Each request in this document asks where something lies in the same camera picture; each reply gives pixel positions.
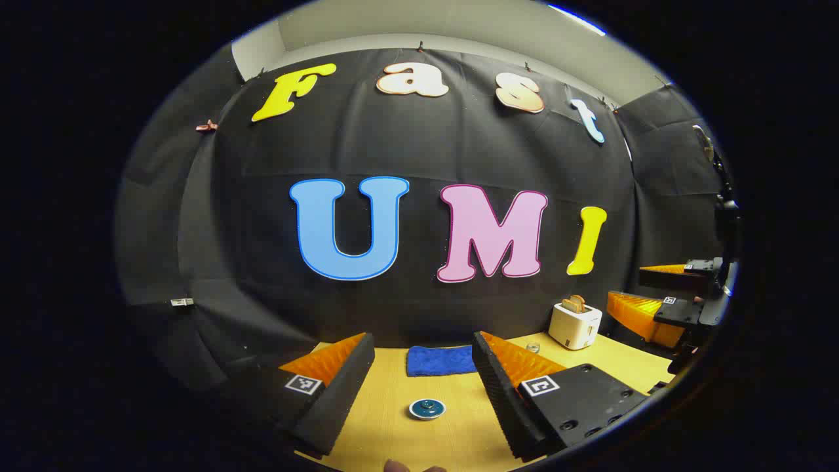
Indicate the white cloth clip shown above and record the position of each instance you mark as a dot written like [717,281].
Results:
[182,302]

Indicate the pink cloth clip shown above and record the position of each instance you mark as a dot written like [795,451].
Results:
[206,126]

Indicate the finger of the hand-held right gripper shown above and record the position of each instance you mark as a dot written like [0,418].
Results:
[675,280]
[639,314]

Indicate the black backdrop cloth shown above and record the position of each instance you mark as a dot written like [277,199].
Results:
[393,301]

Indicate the blue towel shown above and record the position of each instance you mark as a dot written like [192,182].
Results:
[440,360]

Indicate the toasted bread slice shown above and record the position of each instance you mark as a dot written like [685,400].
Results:
[579,302]
[567,305]

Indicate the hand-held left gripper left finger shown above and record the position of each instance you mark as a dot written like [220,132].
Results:
[344,400]

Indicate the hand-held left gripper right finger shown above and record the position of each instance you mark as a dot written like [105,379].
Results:
[501,406]

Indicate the blue teacup lid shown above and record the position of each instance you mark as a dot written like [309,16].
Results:
[427,408]

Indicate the white toaster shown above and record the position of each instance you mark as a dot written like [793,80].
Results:
[573,331]

